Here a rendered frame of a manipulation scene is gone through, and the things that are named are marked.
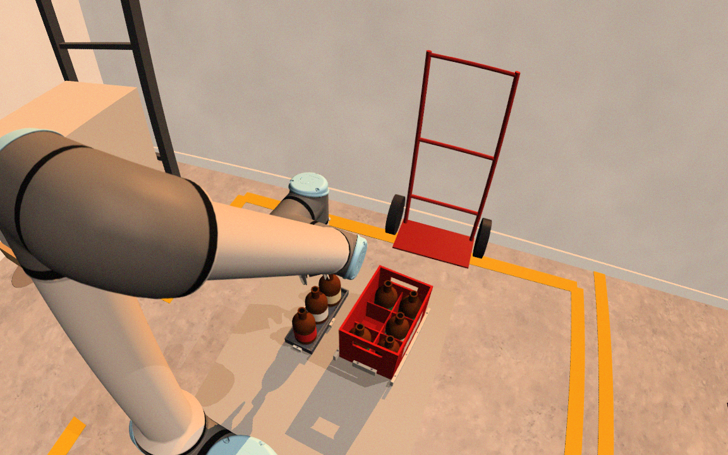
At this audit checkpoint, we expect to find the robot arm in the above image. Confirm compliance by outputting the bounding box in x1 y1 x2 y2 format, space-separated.
0 128 367 455

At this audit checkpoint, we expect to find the brown bottle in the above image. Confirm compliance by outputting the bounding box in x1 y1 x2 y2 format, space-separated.
305 286 329 324
384 312 410 341
318 274 341 306
398 290 422 320
292 307 317 344
375 336 400 356
349 323 372 350
374 280 397 311

